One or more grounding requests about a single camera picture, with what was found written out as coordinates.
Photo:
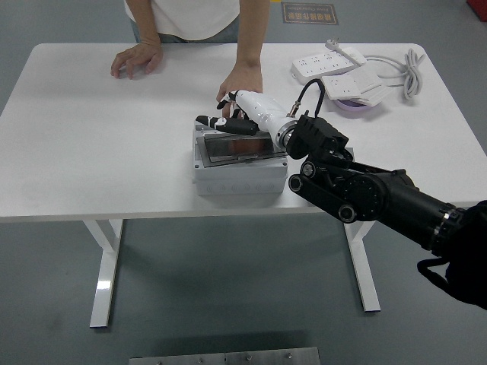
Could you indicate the person's right hand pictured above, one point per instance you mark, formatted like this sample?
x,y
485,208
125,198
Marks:
x,y
139,57

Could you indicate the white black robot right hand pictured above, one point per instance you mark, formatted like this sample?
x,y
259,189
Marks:
x,y
262,110

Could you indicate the person's left hand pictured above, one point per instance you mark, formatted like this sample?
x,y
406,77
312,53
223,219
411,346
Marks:
x,y
243,80

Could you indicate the transparent hinged box lid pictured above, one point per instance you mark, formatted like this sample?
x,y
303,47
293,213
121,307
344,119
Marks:
x,y
217,152

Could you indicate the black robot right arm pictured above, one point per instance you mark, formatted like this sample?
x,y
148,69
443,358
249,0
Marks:
x,y
380,194

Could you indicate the person's left forearm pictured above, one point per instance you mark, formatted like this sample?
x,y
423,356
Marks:
x,y
253,34

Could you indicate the person's right forearm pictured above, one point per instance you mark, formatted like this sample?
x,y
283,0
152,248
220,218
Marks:
x,y
148,32

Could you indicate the grey plastic electrical box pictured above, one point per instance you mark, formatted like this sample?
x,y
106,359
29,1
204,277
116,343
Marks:
x,y
236,180

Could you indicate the red box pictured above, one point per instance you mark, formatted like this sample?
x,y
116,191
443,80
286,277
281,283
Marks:
x,y
478,9

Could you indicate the person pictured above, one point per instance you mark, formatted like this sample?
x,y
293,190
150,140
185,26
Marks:
x,y
190,17

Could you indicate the long white power strip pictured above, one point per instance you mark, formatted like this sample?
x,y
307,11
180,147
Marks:
x,y
316,66

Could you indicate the short white power strip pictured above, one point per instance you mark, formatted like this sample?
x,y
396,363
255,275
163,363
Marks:
x,y
342,85

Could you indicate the purple round bowl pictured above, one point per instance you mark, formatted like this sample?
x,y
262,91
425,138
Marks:
x,y
354,110

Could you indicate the brown floor sign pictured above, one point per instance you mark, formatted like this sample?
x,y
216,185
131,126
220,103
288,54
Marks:
x,y
310,13

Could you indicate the white power plug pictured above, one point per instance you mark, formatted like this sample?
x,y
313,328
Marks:
x,y
352,54

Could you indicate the white socket block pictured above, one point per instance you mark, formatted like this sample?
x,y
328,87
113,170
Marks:
x,y
376,95

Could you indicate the white table leg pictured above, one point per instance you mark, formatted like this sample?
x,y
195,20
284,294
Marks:
x,y
365,277
104,273

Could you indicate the grey metal plate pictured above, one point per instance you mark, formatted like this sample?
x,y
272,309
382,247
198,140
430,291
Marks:
x,y
228,358

